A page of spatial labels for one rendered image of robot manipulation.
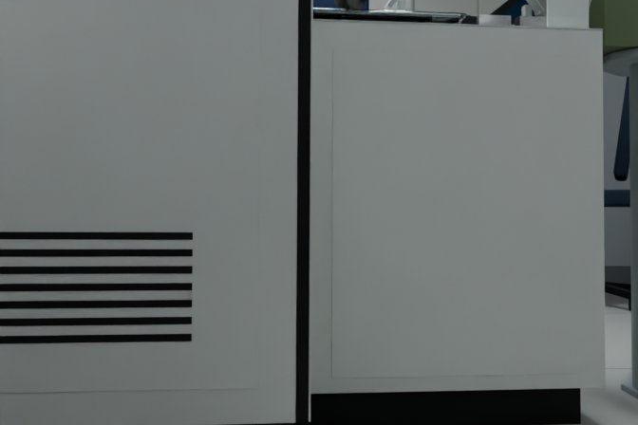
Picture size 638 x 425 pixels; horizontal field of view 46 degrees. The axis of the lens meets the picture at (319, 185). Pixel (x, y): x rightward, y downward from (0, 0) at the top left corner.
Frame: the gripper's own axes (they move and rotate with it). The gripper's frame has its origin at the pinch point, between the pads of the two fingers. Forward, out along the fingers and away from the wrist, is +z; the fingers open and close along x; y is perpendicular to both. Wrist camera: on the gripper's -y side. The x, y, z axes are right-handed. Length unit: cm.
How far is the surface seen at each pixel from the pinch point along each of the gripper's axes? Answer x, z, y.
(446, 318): 33, 69, 17
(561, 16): 50, 5, -5
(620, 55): 56, 10, -28
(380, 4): -123, -75, -222
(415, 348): 29, 75, 21
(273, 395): 20, 79, 55
